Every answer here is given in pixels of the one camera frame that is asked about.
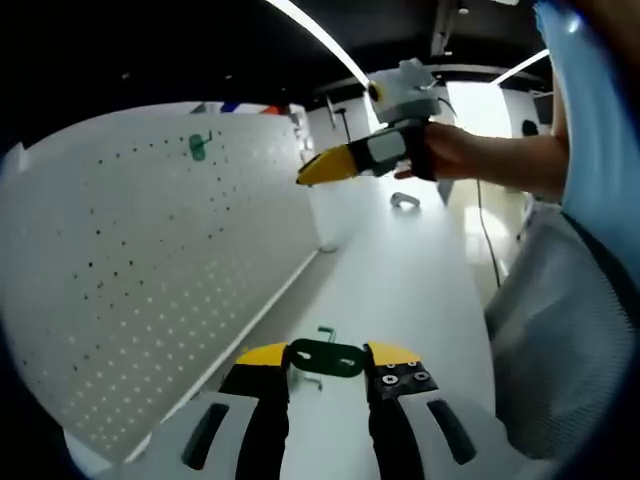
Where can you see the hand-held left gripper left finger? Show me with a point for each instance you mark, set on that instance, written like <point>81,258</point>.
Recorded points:
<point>262,415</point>

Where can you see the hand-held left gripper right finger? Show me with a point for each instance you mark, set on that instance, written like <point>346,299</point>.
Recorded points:
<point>395,425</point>

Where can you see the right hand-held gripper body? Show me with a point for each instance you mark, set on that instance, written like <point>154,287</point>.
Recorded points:
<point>405,97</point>

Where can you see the white perforated mounting plate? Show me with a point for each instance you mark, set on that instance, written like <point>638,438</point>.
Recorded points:
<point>150,250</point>

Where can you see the person's right hand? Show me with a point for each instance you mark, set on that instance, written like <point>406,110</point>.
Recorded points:
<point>455,155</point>

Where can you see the black upright stand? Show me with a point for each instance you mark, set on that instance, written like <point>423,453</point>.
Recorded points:
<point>342,120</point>

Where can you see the long white ceiling light strip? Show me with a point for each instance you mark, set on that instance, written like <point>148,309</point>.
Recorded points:
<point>320,35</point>

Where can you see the short white ceiling light strip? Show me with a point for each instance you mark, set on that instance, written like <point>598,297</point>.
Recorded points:
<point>522,66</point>

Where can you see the shelf with coloured boxes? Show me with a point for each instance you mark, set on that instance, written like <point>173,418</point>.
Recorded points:
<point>230,106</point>

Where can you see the grey ceiling mount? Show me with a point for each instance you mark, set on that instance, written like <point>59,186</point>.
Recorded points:
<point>450,27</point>

